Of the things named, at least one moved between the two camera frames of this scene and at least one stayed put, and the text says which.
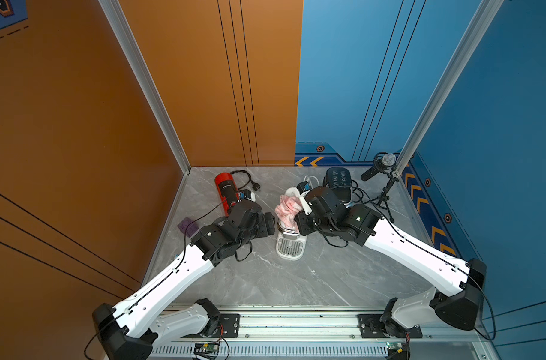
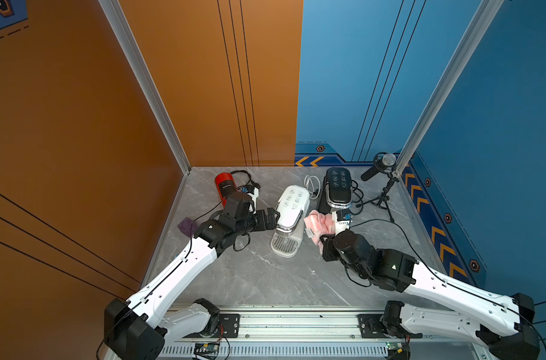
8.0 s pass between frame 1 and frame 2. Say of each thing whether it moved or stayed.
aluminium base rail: stayed
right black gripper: moved
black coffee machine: stayed
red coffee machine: stayed
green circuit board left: stayed
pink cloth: moved
